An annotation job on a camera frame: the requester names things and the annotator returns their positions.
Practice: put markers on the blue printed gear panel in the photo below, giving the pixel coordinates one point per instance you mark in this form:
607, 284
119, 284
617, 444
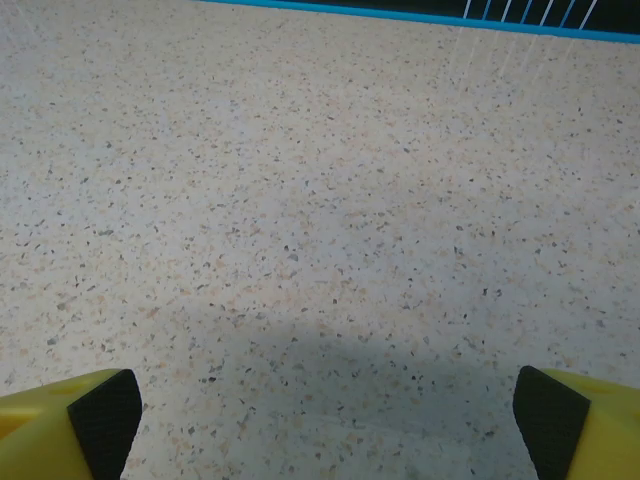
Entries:
550, 7

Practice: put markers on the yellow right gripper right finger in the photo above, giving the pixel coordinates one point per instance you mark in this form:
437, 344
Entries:
590, 430

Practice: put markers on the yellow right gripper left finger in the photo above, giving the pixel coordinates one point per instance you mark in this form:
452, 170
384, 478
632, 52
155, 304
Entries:
55, 430

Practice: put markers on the blue table border trim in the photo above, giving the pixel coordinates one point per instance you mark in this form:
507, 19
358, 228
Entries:
400, 16

